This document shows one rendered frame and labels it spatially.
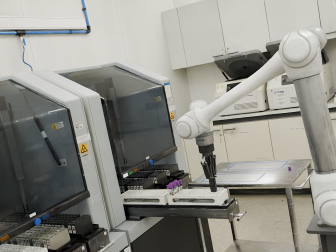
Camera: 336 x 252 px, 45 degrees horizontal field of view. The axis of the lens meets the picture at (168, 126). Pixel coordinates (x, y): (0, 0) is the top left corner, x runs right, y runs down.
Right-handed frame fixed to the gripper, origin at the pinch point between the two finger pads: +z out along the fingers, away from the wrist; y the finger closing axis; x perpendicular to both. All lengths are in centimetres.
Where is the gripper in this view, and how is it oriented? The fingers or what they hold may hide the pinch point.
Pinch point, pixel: (212, 184)
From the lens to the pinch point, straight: 199.4
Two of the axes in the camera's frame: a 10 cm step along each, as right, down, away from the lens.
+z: 1.9, 9.7, 1.3
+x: 8.4, -0.9, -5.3
